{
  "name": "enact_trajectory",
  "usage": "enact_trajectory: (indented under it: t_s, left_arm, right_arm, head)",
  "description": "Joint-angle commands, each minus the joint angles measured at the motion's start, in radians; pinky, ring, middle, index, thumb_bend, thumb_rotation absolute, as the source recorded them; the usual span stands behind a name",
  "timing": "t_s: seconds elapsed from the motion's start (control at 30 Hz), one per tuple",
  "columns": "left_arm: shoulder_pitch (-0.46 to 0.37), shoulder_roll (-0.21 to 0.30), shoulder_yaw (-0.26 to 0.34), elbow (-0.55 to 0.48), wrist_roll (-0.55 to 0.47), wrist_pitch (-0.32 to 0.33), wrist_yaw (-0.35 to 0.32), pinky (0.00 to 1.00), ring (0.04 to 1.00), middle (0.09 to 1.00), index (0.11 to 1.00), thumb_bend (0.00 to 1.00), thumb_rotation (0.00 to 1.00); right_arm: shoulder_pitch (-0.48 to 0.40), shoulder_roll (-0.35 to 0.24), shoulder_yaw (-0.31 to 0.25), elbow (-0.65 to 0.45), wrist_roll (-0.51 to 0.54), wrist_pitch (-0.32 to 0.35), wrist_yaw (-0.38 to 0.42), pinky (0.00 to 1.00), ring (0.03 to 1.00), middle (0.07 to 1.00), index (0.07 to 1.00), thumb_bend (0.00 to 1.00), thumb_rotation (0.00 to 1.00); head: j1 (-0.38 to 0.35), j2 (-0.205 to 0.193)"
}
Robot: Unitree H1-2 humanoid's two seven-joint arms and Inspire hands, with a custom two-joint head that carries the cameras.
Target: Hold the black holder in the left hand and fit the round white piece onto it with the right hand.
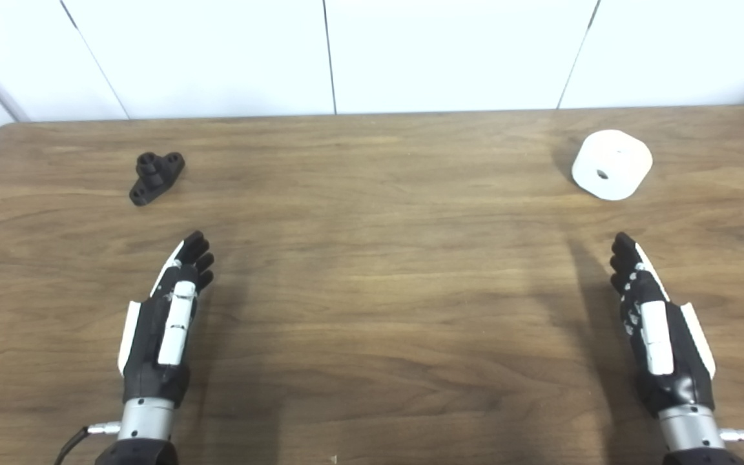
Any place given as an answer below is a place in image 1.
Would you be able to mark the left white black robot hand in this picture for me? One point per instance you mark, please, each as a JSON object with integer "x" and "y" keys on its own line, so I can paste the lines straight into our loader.
{"x": 152, "y": 342}

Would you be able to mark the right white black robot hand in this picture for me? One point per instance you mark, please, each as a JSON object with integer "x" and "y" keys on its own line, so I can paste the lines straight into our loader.
{"x": 675, "y": 349}

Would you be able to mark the black flanged holder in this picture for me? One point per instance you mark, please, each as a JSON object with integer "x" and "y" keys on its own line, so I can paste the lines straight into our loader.
{"x": 152, "y": 177}

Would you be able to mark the round white piece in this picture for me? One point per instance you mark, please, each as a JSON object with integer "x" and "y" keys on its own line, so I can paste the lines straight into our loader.
{"x": 611, "y": 161}

